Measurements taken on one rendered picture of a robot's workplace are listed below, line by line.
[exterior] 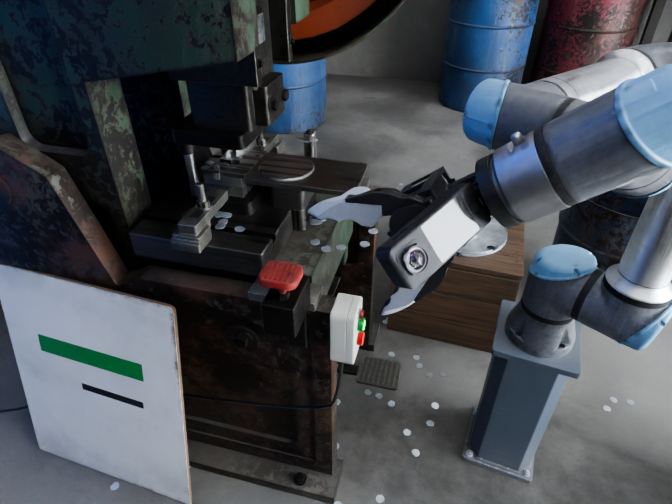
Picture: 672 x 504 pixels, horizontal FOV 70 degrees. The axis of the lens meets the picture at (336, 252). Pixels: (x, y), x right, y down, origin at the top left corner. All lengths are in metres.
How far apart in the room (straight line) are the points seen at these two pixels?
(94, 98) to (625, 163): 0.87
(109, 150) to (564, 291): 0.94
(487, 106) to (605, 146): 0.18
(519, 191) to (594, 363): 1.48
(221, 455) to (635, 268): 1.11
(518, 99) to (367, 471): 1.12
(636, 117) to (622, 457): 1.35
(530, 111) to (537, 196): 0.14
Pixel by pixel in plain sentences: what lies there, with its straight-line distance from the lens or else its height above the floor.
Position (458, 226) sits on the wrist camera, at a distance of 0.45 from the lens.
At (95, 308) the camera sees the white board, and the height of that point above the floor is 0.53.
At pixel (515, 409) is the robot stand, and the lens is 1.32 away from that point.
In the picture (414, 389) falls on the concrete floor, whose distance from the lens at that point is 1.63.
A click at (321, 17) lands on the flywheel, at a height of 1.03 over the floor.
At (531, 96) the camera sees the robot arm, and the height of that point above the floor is 1.10.
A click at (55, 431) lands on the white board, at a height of 0.10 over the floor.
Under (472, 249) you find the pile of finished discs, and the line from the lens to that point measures 1.61.
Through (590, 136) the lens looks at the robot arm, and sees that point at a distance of 0.43.
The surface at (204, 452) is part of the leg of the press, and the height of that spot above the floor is 0.03.
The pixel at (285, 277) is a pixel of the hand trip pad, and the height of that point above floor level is 0.76.
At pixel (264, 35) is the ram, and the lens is 1.06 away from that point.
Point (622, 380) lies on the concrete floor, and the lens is 1.88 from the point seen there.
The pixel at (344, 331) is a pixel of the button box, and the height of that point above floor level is 0.59.
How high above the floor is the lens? 1.27
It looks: 36 degrees down
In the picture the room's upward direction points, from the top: straight up
